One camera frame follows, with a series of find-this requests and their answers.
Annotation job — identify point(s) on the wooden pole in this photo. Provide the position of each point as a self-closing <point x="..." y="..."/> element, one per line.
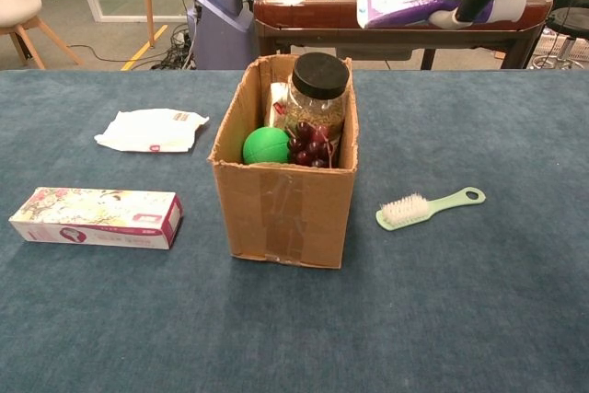
<point x="148" y="2"/>

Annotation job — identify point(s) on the wooden mahjong table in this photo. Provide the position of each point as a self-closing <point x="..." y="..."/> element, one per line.
<point x="303" y="8"/>

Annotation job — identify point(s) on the white plastic crate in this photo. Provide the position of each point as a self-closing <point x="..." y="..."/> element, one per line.
<point x="554" y="45"/>

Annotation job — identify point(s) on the red grape bunch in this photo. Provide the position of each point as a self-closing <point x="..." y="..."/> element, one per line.
<point x="310" y="146"/>

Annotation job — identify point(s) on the green brush with white bristles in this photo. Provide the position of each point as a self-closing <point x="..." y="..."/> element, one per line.
<point x="414" y="211"/>

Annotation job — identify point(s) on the black-lidded grain jar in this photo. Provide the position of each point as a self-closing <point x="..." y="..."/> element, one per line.
<point x="317" y="98"/>

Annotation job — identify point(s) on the blue purple machine base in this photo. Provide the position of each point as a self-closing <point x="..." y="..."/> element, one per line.
<point x="221" y="11"/>

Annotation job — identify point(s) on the black stool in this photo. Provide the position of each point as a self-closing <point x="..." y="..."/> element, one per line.
<point x="570" y="20"/>

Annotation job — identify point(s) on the flat white plastic packet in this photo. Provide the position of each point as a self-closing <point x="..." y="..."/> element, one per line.
<point x="147" y="130"/>

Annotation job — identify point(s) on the purple and white tube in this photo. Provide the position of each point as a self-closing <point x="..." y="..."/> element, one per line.
<point x="405" y="8"/>

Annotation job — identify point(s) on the brown cardboard box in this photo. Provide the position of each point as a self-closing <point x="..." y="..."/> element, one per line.
<point x="285" y="213"/>

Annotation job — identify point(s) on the floral pink white carton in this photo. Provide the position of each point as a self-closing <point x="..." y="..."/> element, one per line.
<point x="96" y="218"/>

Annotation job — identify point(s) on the white and red packet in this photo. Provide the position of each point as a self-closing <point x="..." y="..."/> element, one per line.
<point x="277" y="105"/>

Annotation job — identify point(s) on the green ball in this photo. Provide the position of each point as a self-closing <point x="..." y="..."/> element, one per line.
<point x="264" y="146"/>

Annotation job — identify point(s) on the blue table cloth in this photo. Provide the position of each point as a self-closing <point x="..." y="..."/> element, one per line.
<point x="294" y="319"/>

